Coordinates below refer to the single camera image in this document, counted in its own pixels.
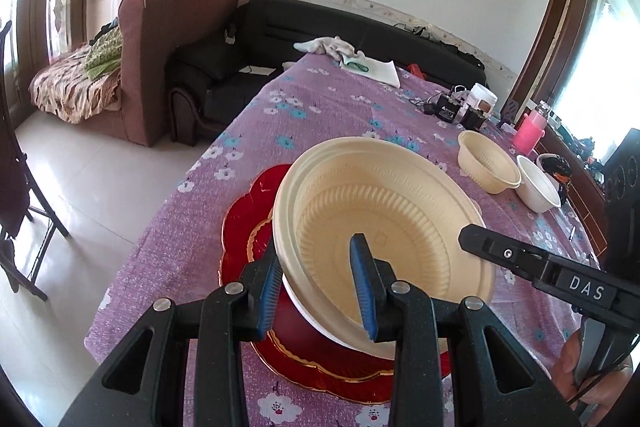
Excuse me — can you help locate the dark wooden chair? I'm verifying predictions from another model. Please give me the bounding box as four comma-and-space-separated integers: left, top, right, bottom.
0, 19, 71, 303

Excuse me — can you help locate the white paper bag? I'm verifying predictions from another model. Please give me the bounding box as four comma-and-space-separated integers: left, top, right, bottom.
340, 54, 402, 88

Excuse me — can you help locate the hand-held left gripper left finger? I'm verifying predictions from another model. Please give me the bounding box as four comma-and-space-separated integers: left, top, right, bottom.
60, 234, 285, 427

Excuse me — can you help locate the large red scalloped plate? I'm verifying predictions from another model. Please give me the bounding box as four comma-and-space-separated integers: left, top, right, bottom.
218, 164, 451, 405

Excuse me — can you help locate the small red gold-rimmed plate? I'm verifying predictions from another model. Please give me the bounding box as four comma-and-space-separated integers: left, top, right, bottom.
247, 217, 441, 380

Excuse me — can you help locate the large cream plastic bowl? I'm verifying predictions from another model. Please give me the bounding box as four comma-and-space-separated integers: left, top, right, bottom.
272, 136, 496, 360

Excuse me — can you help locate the black orange tools pile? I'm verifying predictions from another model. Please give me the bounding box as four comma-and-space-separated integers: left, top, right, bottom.
560, 134, 608, 168

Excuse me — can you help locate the small white paper bowl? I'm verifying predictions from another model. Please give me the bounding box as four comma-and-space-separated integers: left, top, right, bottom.
515, 155, 563, 214

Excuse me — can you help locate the black electronic device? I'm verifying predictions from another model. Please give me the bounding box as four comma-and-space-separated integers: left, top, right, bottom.
434, 94, 463, 124
460, 104, 488, 130

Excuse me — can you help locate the green patterned cloth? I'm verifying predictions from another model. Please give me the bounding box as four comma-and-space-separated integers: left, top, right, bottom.
84, 27, 123, 80

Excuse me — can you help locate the pink thermos with knit sleeve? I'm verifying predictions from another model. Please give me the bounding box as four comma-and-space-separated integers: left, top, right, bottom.
512, 101, 551, 156

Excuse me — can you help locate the black cable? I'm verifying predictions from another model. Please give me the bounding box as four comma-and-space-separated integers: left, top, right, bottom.
575, 357, 631, 408

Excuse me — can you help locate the wooden door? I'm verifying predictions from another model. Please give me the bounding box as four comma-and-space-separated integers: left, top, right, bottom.
20, 0, 98, 118

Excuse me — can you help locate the small cream ribbed bowl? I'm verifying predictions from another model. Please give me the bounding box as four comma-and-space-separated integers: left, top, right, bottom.
458, 130, 522, 194

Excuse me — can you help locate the person's right hand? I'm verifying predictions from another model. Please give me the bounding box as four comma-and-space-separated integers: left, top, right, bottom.
550, 332, 636, 420

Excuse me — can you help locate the wooden window frame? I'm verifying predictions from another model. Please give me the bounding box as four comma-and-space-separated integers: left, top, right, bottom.
505, 0, 640, 168

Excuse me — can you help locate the brown printed blanket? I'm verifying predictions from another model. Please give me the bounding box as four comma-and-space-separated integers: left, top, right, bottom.
29, 47, 123, 124

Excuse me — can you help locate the white plastic jar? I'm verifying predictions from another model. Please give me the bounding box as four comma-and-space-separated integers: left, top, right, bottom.
470, 83, 499, 115

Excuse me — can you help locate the large white paper bowl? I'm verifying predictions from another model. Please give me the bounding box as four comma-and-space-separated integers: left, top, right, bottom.
282, 274, 396, 360

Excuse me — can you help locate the purple floral tablecloth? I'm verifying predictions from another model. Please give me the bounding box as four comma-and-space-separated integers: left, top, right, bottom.
84, 54, 608, 427

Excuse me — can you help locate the brown sofa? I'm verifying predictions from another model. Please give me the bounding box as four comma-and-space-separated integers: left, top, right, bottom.
30, 0, 242, 148

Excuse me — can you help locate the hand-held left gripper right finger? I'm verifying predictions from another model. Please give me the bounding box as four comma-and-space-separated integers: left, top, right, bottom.
349, 233, 583, 427

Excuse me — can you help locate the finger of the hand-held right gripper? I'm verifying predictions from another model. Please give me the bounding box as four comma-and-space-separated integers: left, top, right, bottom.
458, 223, 566, 284

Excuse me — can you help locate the black leather sofa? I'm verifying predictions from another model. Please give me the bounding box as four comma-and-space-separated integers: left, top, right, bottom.
166, 0, 488, 148

